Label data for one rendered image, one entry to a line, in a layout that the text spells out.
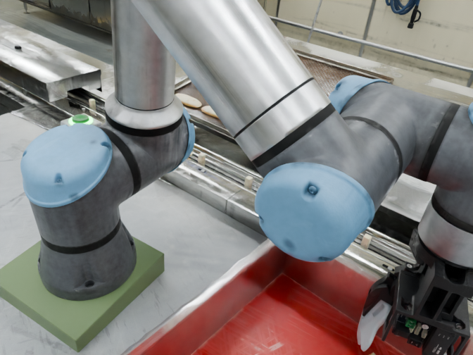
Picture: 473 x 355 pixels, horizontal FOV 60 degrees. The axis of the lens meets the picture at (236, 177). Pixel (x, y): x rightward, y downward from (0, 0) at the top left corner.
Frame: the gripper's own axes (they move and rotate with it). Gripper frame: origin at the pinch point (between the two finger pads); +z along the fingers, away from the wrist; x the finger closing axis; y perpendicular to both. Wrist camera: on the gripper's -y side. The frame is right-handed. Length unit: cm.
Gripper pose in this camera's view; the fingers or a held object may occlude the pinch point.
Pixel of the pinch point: (395, 346)
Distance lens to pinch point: 61.8
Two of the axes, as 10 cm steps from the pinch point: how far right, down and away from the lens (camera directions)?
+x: 9.2, 2.9, -2.7
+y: -3.8, 4.9, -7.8
